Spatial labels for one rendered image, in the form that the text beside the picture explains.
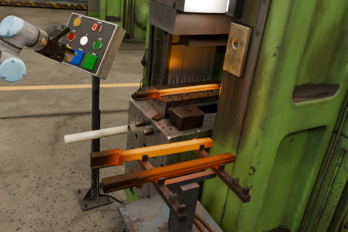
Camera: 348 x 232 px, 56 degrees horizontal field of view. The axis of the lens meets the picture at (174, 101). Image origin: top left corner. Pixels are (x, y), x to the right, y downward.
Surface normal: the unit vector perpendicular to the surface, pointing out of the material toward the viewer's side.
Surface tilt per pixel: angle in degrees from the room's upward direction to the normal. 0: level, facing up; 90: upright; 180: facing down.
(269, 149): 90
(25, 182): 0
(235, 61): 90
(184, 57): 90
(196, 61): 90
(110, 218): 0
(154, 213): 0
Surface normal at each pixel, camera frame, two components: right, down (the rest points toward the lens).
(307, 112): 0.51, 0.40
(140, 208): 0.11, -0.91
